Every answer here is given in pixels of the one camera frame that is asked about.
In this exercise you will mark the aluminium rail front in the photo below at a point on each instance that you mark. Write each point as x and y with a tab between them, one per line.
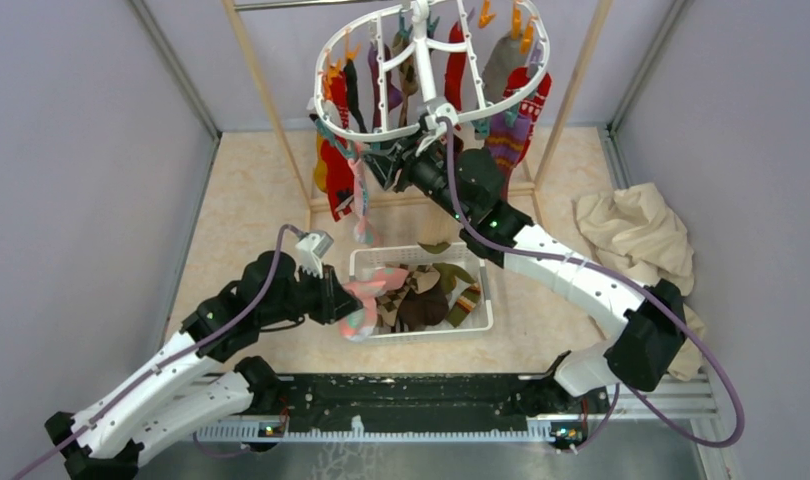
674	399

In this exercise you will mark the red snowflake sock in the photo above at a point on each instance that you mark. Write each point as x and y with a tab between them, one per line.
337	180

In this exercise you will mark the olive green striped sock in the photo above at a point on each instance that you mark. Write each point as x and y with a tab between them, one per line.
461	288

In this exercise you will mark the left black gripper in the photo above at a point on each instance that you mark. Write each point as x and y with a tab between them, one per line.
335	299

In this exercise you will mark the dark brown sock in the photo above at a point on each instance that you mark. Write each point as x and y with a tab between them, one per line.
417	311

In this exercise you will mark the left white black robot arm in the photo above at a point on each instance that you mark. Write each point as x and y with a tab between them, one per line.
119	434

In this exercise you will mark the pink green patterned sock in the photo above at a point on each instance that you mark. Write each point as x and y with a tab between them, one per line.
359	325

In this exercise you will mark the cream crumpled cloth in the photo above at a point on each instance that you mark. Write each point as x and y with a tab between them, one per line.
636	233

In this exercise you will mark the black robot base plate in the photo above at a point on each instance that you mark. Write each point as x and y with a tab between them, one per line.
427	403

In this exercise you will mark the purple striped sock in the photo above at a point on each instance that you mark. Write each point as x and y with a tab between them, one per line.
506	143

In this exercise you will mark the wooden rack frame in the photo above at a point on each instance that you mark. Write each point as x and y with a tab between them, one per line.
315	205

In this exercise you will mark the white oval clip hanger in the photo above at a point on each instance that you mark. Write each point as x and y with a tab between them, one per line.
526	20

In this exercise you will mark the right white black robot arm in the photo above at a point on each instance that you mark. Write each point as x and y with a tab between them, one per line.
644	323

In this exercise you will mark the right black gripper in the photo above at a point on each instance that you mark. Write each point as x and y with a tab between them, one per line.
388	159

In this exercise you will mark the white perforated plastic basket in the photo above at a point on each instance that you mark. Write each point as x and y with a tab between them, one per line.
364	261

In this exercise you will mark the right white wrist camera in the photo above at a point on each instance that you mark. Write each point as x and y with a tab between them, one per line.
434	127

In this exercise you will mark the red white patterned sock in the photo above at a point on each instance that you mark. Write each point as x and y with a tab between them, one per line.
528	111

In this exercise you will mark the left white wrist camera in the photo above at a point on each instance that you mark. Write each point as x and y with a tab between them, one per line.
310	251

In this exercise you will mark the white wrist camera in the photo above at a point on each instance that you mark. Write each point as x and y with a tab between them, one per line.
434	127
310	251

